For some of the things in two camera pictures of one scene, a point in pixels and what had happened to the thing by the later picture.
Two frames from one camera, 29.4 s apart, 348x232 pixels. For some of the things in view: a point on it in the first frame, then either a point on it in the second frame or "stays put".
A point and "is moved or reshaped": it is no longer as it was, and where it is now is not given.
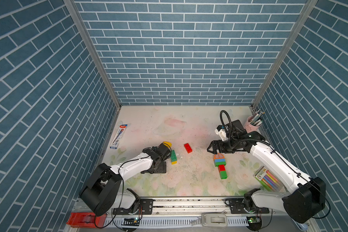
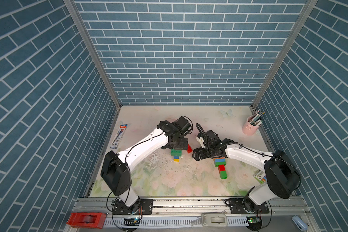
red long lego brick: (188, 148) stays put
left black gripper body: (161, 168) to (180, 143)
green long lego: (174, 157) is moved or reshaped
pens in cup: (257, 118) stays put
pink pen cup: (249, 127) stays put
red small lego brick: (221, 167) stays put
